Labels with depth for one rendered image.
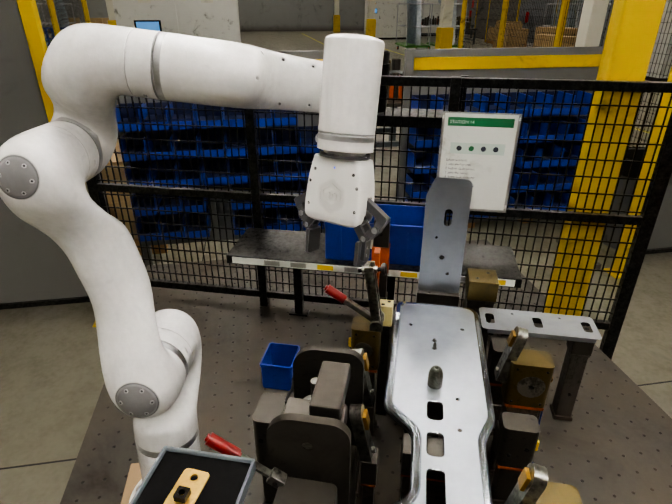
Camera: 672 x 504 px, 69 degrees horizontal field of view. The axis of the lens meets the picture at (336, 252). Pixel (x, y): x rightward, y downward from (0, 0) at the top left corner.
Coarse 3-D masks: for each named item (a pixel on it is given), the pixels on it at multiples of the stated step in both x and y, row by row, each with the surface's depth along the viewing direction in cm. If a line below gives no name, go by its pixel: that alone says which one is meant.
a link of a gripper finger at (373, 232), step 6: (372, 228) 72; (366, 234) 73; (372, 234) 72; (378, 234) 73; (360, 246) 73; (366, 246) 73; (354, 252) 74; (360, 252) 74; (366, 252) 74; (354, 258) 74; (360, 258) 74; (366, 258) 74; (354, 264) 74; (360, 264) 75
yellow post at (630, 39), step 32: (640, 0) 127; (608, 32) 138; (640, 32) 130; (608, 64) 136; (640, 64) 134; (608, 96) 138; (608, 128) 142; (608, 192) 150; (576, 256) 161; (576, 288) 166
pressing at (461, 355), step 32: (416, 320) 127; (448, 320) 127; (416, 352) 116; (448, 352) 116; (480, 352) 116; (416, 384) 106; (448, 384) 106; (480, 384) 106; (416, 416) 98; (448, 416) 98; (480, 416) 98; (416, 448) 90; (448, 448) 91; (480, 448) 91; (416, 480) 84; (448, 480) 85; (480, 480) 85
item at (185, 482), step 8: (184, 472) 67; (192, 472) 67; (200, 472) 67; (184, 480) 66; (200, 480) 66; (176, 488) 65; (184, 488) 64; (192, 488) 65; (200, 488) 65; (168, 496) 64; (176, 496) 63; (184, 496) 63; (192, 496) 64
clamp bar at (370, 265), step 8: (368, 264) 110; (384, 264) 109; (368, 272) 109; (376, 272) 110; (384, 272) 109; (368, 280) 110; (376, 280) 113; (368, 288) 111; (376, 288) 111; (368, 296) 112; (376, 296) 111; (376, 304) 112; (376, 312) 113; (376, 320) 114
